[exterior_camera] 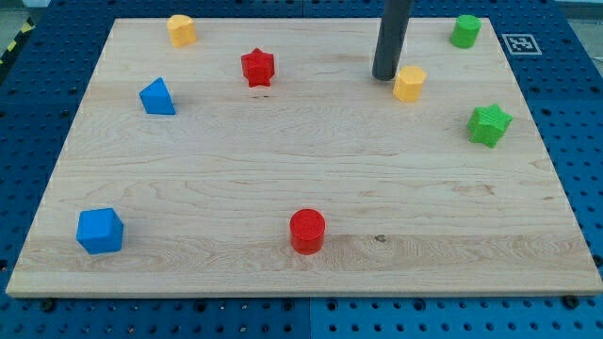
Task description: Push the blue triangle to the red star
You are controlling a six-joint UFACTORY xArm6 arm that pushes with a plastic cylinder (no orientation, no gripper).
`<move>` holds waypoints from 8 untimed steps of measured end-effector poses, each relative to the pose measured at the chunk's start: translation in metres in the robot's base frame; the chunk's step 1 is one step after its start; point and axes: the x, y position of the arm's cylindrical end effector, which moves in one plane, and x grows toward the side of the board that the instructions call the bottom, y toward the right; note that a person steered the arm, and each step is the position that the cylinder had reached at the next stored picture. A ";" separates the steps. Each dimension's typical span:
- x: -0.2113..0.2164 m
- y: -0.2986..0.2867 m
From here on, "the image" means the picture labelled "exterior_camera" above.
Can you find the blue triangle block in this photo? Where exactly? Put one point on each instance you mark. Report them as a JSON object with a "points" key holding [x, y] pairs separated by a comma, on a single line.
{"points": [[156, 98]]}

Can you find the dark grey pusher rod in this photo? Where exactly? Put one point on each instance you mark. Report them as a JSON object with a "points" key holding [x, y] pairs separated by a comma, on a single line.
{"points": [[394, 23]]}

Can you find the green star block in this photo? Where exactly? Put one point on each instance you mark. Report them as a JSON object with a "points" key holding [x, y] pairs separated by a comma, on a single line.
{"points": [[488, 124]]}

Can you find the yellow hexagon block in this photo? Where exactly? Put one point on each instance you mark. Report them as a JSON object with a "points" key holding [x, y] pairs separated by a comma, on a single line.
{"points": [[409, 83]]}

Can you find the wooden board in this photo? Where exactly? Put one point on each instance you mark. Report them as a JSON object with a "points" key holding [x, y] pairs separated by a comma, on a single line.
{"points": [[412, 207]]}

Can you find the yellow rounded block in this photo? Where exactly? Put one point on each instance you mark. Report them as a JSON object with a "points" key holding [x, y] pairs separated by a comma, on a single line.
{"points": [[181, 30]]}

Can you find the green cylinder block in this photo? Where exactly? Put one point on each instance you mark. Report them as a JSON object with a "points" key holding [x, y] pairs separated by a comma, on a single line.
{"points": [[465, 31]]}

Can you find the red cylinder block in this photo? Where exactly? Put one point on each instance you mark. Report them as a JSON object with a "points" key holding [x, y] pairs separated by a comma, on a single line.
{"points": [[307, 228]]}

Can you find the red star block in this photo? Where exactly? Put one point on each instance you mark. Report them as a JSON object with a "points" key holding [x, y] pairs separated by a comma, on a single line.
{"points": [[258, 68]]}

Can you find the blue cube block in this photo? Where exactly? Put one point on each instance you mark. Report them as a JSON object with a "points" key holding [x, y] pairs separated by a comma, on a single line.
{"points": [[99, 231]]}

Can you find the white fiducial marker tag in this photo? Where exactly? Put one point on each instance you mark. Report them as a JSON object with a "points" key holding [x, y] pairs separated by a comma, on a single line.
{"points": [[521, 44]]}

